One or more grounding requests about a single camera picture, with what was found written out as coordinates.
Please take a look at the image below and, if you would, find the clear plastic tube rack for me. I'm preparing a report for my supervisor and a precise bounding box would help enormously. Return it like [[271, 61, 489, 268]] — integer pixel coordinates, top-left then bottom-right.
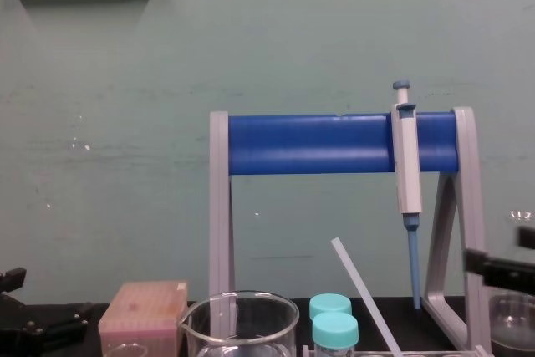
[[302, 343, 482, 357]]

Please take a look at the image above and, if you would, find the white and blue pipette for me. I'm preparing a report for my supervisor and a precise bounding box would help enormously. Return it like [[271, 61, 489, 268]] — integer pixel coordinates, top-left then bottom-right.
[[391, 79, 425, 312]]

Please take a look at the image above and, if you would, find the small clear glass beaker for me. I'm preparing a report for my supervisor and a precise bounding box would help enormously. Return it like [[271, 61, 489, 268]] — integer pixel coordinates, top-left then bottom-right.
[[102, 341, 150, 357]]

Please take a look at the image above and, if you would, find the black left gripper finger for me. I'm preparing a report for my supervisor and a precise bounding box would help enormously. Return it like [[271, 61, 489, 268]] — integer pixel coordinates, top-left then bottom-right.
[[16, 302, 94, 352], [0, 267, 28, 303]]

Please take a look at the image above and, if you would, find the glass beaker with dark liquid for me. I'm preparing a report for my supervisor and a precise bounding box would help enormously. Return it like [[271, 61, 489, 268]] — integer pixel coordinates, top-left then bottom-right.
[[487, 293, 535, 357]]

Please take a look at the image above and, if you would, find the grey and blue pipette stand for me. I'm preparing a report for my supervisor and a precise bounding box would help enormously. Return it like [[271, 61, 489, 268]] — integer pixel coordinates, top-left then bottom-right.
[[208, 106, 492, 357]]

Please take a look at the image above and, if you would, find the clear glass stirring rod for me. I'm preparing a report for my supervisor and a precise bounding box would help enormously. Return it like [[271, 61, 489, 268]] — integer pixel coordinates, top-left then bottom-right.
[[330, 237, 405, 357]]

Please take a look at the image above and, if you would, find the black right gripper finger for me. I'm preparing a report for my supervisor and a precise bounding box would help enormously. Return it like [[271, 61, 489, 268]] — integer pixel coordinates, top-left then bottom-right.
[[464, 247, 535, 288], [517, 226, 535, 250]]

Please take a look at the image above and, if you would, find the bottle with teal cap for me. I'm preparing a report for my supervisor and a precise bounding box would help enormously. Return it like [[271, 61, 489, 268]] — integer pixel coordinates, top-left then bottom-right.
[[308, 293, 354, 321], [312, 311, 360, 357]]

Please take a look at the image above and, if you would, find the large clear glass beaker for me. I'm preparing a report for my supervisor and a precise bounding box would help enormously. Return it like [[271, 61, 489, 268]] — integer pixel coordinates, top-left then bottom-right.
[[176, 289, 302, 357]]

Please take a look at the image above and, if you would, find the pink pipette tip box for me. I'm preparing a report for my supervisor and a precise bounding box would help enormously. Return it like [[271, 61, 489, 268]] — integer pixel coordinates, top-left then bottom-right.
[[98, 280, 190, 357]]

